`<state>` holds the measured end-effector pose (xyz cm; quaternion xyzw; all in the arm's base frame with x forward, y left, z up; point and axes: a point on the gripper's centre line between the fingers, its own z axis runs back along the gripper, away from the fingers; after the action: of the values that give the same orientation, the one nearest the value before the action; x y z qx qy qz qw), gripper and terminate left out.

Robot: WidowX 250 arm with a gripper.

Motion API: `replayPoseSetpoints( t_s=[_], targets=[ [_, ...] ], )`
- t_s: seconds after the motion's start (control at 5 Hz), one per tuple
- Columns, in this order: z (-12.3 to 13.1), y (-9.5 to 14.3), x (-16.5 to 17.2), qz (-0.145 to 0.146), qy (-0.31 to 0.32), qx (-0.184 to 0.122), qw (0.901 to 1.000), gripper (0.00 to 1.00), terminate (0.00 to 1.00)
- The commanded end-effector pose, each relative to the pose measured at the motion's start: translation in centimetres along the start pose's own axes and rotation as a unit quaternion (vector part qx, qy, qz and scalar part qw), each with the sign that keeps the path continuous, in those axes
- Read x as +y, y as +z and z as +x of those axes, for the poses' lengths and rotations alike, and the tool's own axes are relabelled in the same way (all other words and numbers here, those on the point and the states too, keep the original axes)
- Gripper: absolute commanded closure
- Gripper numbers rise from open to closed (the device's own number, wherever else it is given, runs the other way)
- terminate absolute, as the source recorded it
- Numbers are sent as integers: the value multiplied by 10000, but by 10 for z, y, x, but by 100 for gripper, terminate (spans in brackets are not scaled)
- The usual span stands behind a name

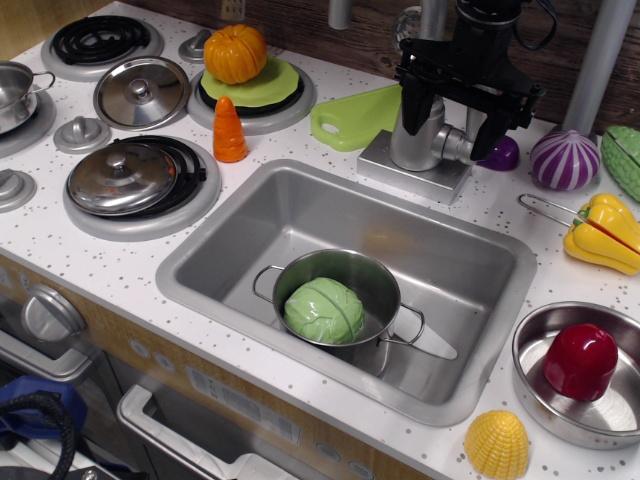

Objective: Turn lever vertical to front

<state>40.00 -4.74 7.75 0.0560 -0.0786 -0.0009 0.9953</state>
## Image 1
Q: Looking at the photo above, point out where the purple striped toy onion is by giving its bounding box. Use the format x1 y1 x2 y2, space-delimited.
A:
530 130 600 191

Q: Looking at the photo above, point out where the grey stove knob top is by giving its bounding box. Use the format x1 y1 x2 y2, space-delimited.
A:
178 29 212 64

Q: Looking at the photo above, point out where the grey stove knob middle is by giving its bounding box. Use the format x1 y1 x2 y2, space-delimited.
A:
53 116 111 154

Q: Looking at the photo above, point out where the grey toy knife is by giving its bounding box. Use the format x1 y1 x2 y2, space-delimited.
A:
394 305 458 360

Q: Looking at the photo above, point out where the steel pot at left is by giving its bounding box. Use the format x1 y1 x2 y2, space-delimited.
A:
1 60 56 134

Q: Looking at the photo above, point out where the grey stove knob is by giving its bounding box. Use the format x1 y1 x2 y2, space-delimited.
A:
0 169 36 213
178 29 212 64
53 116 111 154

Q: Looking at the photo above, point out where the steel pot lid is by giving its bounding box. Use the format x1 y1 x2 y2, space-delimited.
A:
66 143 178 216
93 56 191 131

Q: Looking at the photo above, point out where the clear faucet knob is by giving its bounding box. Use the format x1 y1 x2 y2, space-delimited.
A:
391 6 422 53

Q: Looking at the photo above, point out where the grey metal post left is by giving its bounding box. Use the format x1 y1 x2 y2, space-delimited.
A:
328 0 353 30

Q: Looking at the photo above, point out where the steel pot lid upper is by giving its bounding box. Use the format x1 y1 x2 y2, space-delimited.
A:
93 56 191 131

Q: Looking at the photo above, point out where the grey toy sink basin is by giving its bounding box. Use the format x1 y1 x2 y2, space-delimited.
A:
156 160 537 427

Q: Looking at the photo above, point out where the steel pot lid lower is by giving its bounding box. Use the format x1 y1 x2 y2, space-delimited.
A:
66 143 178 216

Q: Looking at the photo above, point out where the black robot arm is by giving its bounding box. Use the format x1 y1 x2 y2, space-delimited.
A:
396 1 545 163

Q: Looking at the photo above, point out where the green toy cabbage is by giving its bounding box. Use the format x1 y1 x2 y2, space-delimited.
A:
284 277 365 345

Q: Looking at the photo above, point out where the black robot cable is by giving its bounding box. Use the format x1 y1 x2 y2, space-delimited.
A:
510 0 559 52

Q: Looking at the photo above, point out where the green toy bitter gourd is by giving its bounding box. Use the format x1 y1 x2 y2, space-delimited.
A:
601 126 640 202

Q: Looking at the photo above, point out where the orange toy pumpkin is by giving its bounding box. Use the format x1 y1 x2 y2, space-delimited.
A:
203 24 268 85

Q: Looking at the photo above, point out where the green round toy plate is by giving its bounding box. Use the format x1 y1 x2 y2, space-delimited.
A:
200 56 300 108

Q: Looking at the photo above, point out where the silver oven door handle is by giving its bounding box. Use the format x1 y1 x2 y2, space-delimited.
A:
1 331 102 383

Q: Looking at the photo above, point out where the grey metal post middle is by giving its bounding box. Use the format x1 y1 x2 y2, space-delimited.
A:
418 0 448 41

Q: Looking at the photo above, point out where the metal wire handle utensil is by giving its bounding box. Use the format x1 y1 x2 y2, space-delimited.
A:
518 193 583 227

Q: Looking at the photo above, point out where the purple toy eggplant piece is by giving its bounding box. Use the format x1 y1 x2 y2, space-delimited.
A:
477 135 520 172

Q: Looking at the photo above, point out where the steel round pan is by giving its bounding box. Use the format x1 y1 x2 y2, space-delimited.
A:
512 301 639 450

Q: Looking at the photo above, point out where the grey burner front left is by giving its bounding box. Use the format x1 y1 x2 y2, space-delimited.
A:
1 92 57 158

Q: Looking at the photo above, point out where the grey metal post right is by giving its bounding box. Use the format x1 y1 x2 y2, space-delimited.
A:
560 0 637 136

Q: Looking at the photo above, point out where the silver oven dial knob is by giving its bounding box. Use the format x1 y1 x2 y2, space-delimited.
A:
21 284 90 358

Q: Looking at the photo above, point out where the green toy cutting board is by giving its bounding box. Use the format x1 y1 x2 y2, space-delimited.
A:
310 84 401 152

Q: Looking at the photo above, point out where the steel pot in sink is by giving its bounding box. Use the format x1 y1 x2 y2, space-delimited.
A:
252 249 426 362

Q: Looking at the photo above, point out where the red toy bell pepper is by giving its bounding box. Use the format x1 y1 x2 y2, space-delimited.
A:
543 323 618 401

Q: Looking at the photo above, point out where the silver toy faucet lever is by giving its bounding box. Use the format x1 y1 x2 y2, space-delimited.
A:
431 124 474 165

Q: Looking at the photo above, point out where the grey metal post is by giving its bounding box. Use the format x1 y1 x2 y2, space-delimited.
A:
328 0 353 30
560 0 637 136
418 0 448 41

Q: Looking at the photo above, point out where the grey stove knob left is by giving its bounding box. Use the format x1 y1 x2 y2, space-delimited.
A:
0 169 36 213

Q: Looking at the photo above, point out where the yellow toy bell pepper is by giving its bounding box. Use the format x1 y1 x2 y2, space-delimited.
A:
563 194 639 275

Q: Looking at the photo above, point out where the silver dishwasher door handle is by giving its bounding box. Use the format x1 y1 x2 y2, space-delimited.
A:
117 384 295 479

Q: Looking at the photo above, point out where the black coil burner back left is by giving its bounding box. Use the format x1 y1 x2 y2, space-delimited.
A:
41 15 164 82

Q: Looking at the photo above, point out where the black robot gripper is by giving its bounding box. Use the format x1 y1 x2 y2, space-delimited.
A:
396 8 545 161

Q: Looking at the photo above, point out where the yellow toy corn piece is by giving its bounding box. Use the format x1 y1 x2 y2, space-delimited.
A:
464 410 529 479

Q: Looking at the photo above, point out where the silver toy faucet base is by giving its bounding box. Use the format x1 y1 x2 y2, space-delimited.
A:
357 96 472 205

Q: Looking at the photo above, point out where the orange toy carrot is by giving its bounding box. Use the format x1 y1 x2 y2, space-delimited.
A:
213 96 248 163

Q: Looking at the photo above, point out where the black coil burner front right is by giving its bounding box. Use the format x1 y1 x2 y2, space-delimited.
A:
63 135 222 242

